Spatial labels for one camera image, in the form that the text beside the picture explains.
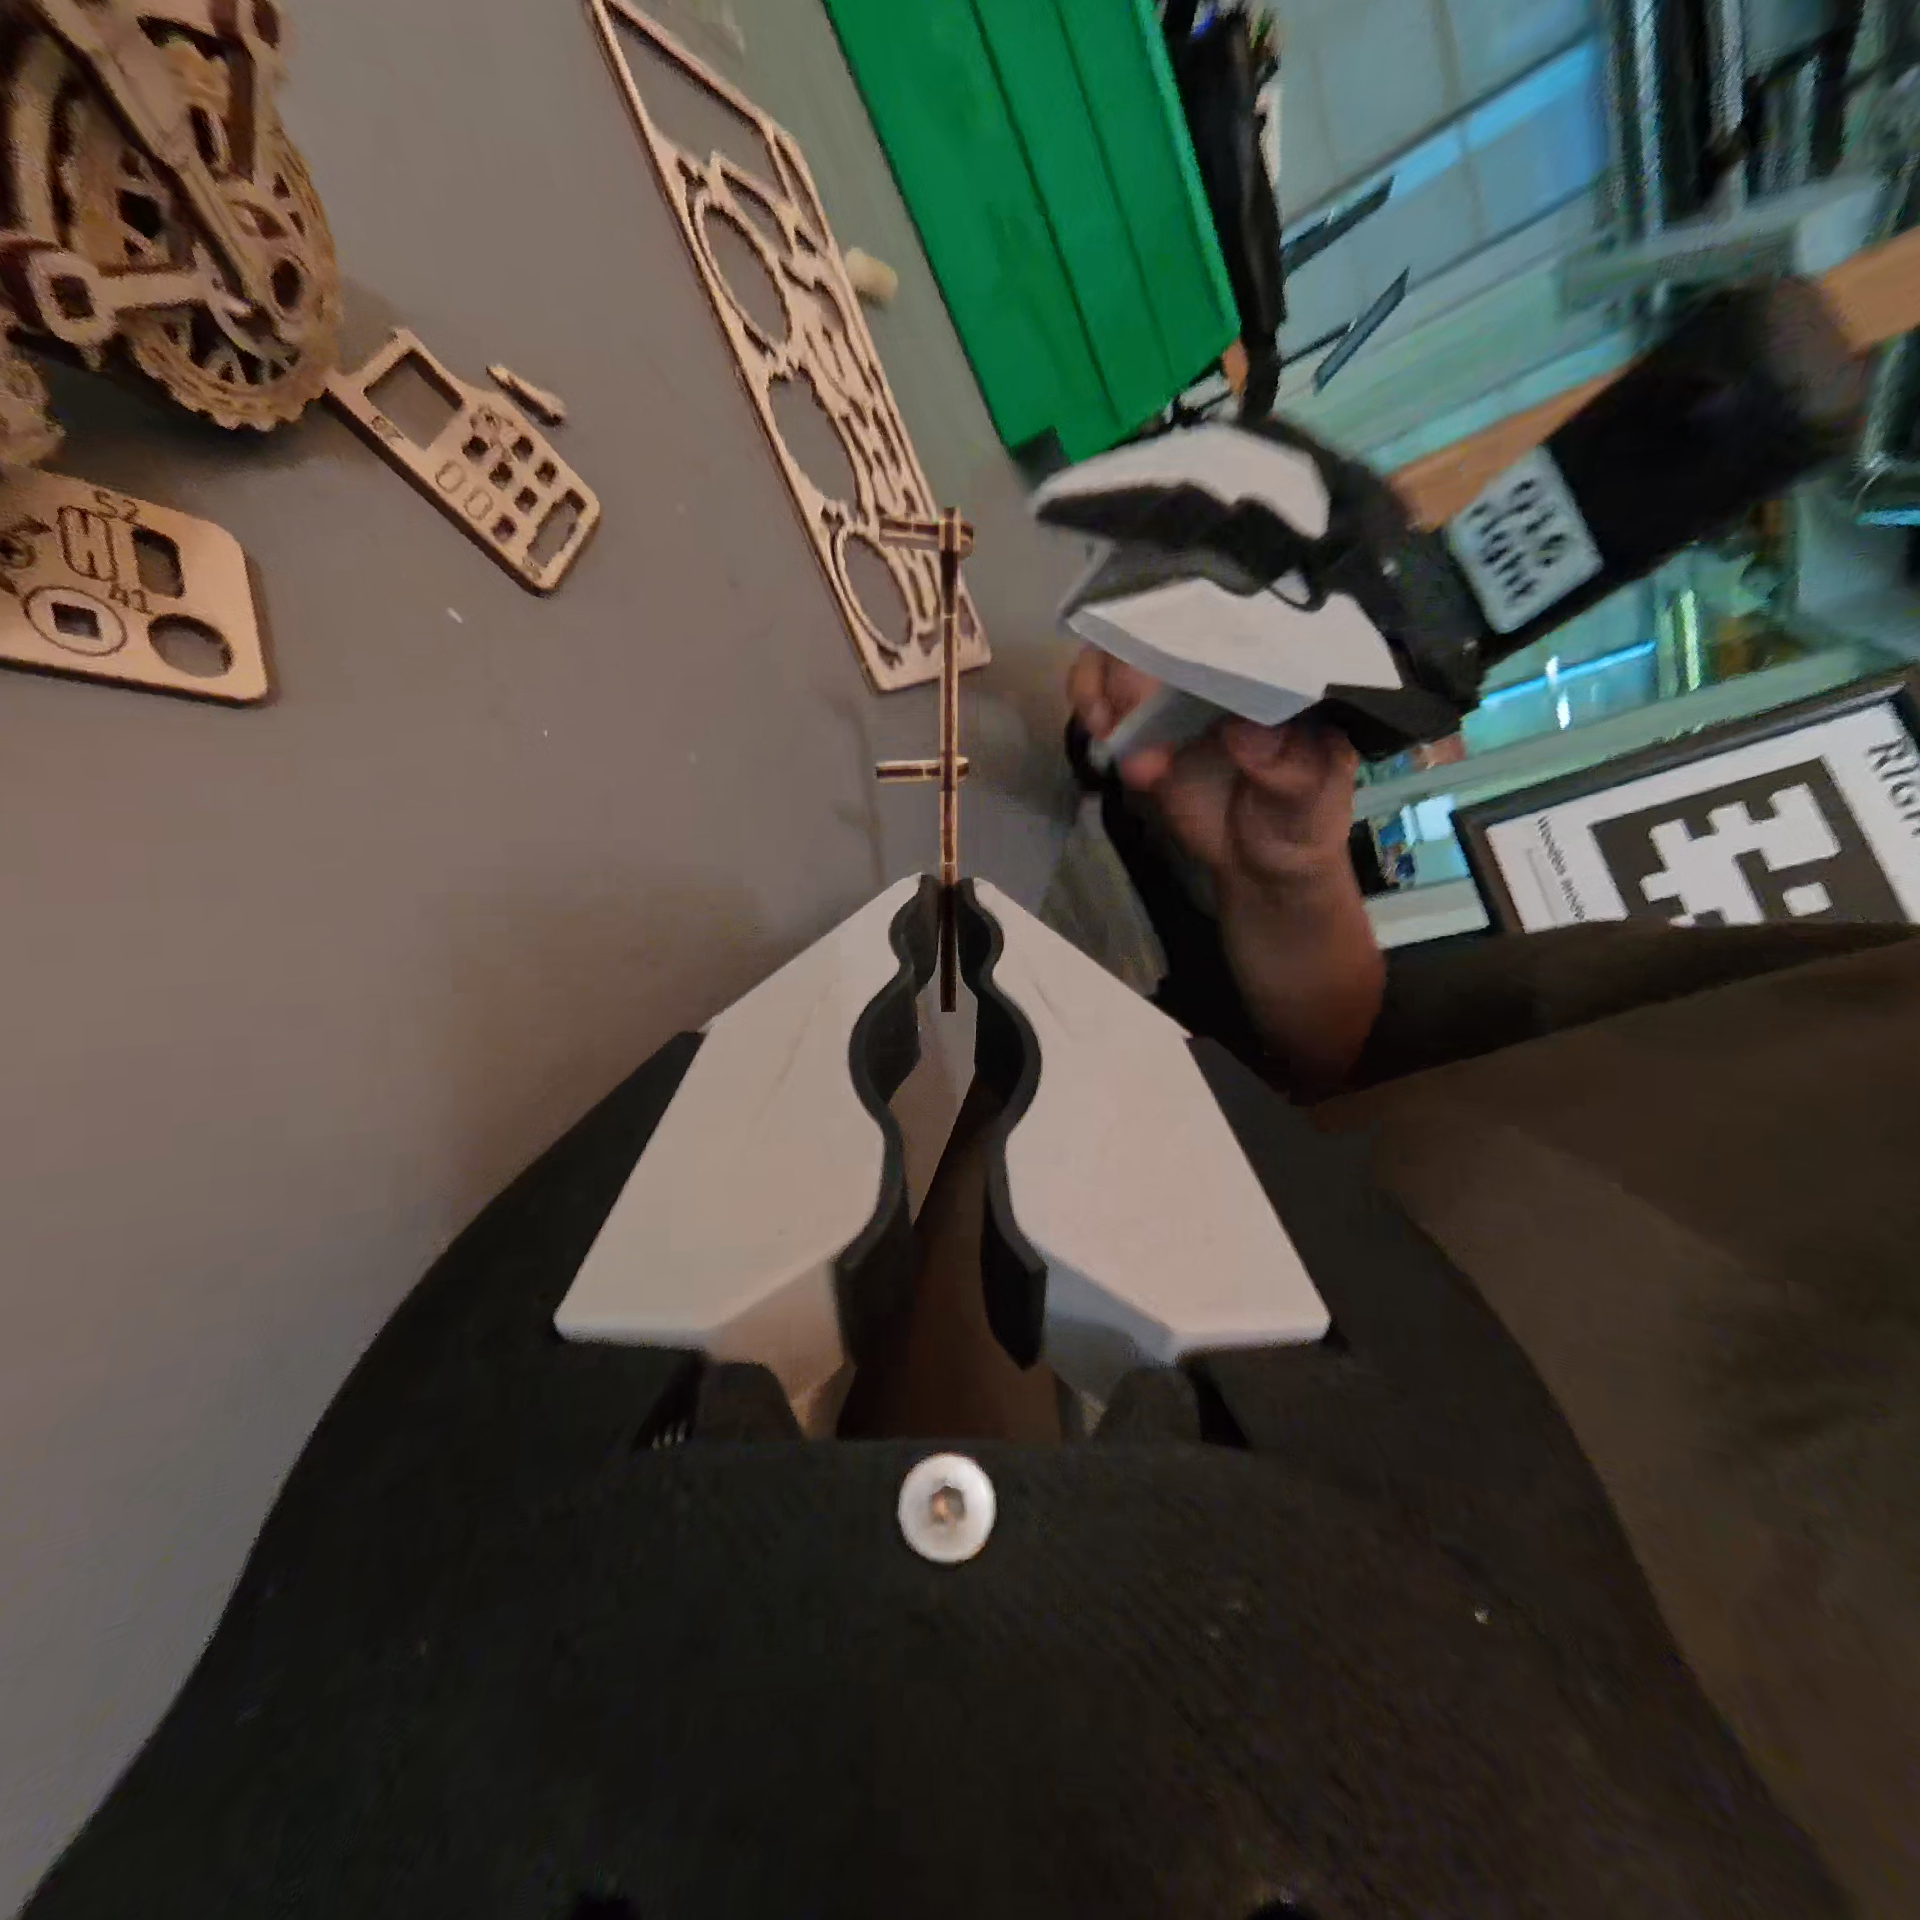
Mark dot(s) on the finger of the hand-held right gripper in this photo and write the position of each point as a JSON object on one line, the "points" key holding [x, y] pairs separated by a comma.
{"points": [[1245, 653], [1214, 465]]}

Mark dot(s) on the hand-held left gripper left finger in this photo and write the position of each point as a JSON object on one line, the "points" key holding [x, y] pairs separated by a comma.
{"points": [[720, 1184]]}

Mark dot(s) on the small wooden link piece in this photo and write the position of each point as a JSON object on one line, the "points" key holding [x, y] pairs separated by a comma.
{"points": [[525, 393]]}

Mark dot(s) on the small pale wax stick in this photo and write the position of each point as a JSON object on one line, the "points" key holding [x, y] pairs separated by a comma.
{"points": [[873, 272]]}

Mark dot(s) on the framed marker sign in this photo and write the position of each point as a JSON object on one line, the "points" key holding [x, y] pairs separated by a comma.
{"points": [[1724, 840]]}

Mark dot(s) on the person's dark brown clothing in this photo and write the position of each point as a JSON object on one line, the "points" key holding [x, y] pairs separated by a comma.
{"points": [[1650, 1351]]}

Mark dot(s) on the person's right hand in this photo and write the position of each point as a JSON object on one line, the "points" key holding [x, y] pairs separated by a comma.
{"points": [[1275, 810]]}

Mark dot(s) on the small wooden grid cutout piece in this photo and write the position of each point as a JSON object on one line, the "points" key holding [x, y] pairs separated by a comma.
{"points": [[412, 476]]}

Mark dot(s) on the wooden sheet with round cutouts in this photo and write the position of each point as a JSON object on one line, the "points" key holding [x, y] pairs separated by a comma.
{"points": [[780, 365]]}

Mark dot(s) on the wooden beam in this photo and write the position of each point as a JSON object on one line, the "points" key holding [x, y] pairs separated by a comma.
{"points": [[1484, 459]]}

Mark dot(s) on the small wooden square-hole piece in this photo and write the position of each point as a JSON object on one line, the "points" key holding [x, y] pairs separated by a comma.
{"points": [[225, 579]]}

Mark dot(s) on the green plastic bin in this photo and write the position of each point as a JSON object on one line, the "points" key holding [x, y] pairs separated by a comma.
{"points": [[1051, 194]]}

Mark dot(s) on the wooden motorcycle model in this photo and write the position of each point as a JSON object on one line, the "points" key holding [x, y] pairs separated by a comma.
{"points": [[75, 292]]}

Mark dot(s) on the grey desk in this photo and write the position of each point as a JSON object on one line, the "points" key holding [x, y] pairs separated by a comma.
{"points": [[451, 900]]}

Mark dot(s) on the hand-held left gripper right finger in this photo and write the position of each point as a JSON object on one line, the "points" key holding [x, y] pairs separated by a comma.
{"points": [[1154, 1201]]}

